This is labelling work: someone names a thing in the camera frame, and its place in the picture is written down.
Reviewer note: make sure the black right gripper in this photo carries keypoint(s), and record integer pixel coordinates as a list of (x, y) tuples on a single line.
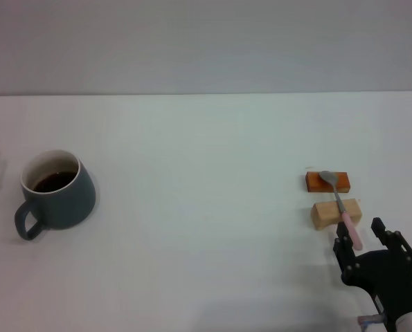
[(385, 276)]

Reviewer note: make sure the dark grey ceramic mug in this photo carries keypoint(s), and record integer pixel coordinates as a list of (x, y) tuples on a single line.
[(63, 207)]

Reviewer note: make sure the light wooden arch block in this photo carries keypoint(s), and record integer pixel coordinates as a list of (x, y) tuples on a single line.
[(325, 216)]

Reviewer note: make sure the orange-brown wooden block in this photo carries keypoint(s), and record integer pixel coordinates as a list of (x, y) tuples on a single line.
[(316, 183)]

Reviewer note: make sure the dark coffee liquid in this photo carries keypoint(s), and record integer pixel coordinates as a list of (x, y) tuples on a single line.
[(55, 183)]

